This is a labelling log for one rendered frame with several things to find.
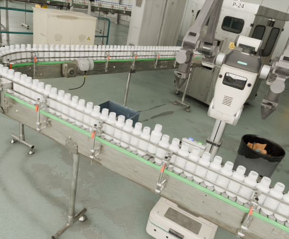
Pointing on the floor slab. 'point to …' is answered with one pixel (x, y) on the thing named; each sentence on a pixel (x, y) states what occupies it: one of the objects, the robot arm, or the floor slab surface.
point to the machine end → (248, 9)
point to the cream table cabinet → (62, 28)
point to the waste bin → (265, 170)
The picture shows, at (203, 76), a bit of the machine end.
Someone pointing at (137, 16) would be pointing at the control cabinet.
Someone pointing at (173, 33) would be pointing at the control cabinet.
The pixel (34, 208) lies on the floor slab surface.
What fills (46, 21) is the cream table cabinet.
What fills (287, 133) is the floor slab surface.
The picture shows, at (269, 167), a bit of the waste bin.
